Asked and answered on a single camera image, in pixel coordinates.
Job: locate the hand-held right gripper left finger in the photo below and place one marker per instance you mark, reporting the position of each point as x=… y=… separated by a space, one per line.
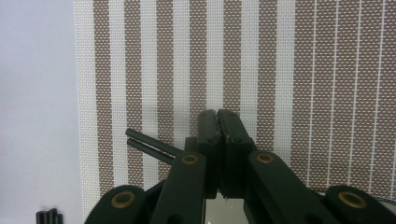
x=211 y=140

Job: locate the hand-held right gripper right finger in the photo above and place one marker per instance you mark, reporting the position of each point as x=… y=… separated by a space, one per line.
x=235 y=149

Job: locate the single black chopstick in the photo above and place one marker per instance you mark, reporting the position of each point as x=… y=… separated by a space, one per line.
x=149 y=151
x=149 y=140

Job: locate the square white plate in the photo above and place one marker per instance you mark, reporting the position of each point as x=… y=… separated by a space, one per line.
x=224 y=211

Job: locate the bundle of black chopsticks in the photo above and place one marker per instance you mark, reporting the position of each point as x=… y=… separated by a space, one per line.
x=49 y=217

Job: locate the striped woven placemat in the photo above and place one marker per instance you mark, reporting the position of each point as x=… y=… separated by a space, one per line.
x=280 y=77

